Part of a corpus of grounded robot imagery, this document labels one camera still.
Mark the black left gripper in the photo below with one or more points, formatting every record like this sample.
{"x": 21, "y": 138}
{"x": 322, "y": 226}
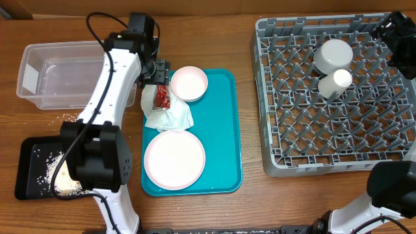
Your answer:
{"x": 162, "y": 75}

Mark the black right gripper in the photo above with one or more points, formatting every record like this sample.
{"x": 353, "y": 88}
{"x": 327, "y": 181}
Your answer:
{"x": 403, "y": 25}

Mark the red snack wrapper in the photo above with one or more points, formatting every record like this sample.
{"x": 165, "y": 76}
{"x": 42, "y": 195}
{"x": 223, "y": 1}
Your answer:
{"x": 161, "y": 98}

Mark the pink plastic bowl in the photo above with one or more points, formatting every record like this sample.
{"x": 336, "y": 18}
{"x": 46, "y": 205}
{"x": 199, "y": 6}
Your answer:
{"x": 189, "y": 83}

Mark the grey plastic bowl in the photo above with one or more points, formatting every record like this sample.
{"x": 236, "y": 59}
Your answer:
{"x": 333, "y": 55}

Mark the white plastic cup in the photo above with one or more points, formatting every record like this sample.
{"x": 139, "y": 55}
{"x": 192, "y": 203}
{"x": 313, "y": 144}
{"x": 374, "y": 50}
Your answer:
{"x": 337, "y": 81}

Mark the white napkin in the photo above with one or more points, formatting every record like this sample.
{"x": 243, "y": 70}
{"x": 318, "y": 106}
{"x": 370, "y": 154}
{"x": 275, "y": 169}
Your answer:
{"x": 177, "y": 117}

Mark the pink round plate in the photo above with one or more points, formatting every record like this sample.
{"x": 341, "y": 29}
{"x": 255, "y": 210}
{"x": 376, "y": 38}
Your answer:
{"x": 174, "y": 160}

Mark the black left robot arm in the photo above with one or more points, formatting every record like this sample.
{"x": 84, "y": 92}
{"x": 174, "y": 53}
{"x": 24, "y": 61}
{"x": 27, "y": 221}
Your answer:
{"x": 95, "y": 150}

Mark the grey dishwasher rack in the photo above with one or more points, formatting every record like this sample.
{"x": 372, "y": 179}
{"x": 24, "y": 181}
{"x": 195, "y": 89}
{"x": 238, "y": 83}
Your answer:
{"x": 303, "y": 133}

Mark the clear plastic bin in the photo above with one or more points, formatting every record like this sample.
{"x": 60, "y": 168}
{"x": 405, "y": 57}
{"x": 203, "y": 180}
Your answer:
{"x": 68, "y": 73}

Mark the teal plastic tray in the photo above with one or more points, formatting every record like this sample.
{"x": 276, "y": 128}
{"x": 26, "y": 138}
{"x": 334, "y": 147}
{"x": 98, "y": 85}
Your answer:
{"x": 216, "y": 124}

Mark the white label sticker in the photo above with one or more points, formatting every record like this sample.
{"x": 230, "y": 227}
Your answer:
{"x": 30, "y": 79}

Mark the scattered rice grains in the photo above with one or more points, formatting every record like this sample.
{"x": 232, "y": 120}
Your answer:
{"x": 55, "y": 123}

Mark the black tray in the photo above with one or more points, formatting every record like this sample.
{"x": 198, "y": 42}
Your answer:
{"x": 38, "y": 157}

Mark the pile of white rice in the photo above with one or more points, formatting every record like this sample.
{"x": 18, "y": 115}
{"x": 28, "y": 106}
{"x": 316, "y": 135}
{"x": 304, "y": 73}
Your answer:
{"x": 64, "y": 184}

